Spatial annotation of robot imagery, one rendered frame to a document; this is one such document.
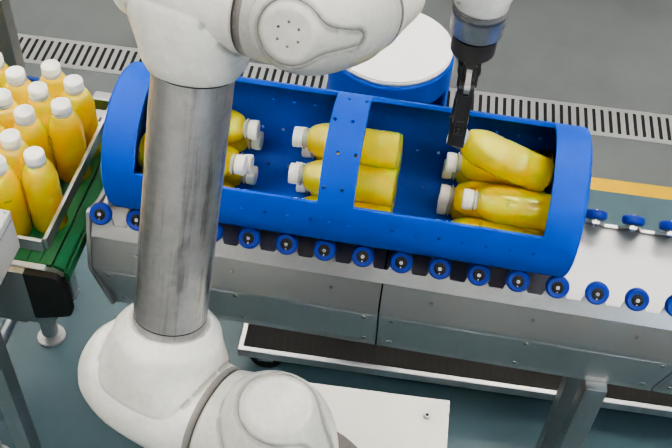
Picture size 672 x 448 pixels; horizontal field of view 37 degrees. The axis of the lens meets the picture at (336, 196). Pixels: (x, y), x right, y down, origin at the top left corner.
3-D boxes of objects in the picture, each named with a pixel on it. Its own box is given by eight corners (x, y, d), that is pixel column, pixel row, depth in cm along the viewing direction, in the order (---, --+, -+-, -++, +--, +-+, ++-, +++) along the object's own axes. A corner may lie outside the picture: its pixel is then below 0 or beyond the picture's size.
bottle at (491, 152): (555, 152, 184) (468, 112, 180) (557, 177, 179) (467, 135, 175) (534, 178, 188) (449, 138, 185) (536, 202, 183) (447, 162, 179)
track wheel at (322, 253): (337, 241, 191) (338, 239, 193) (314, 237, 191) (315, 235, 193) (334, 263, 192) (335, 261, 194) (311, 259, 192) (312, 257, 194)
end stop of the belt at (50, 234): (49, 249, 191) (46, 239, 189) (45, 248, 191) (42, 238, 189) (115, 112, 218) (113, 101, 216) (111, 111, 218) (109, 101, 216)
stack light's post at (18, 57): (75, 300, 300) (1, 0, 219) (62, 298, 300) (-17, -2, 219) (79, 290, 302) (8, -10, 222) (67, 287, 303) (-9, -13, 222)
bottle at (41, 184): (45, 240, 199) (28, 176, 185) (26, 220, 203) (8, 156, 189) (75, 223, 203) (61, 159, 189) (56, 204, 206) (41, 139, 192)
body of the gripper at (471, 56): (497, 51, 159) (488, 94, 166) (500, 19, 165) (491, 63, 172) (450, 44, 160) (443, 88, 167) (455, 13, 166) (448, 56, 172)
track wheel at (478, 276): (492, 265, 188) (492, 263, 190) (469, 262, 189) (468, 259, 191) (488, 288, 189) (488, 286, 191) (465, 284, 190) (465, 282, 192)
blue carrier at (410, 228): (559, 309, 186) (595, 200, 166) (108, 235, 193) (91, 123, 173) (560, 204, 206) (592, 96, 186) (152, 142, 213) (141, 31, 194)
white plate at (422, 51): (307, 31, 226) (307, 35, 227) (381, 99, 212) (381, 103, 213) (402, -8, 238) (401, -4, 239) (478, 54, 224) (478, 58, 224)
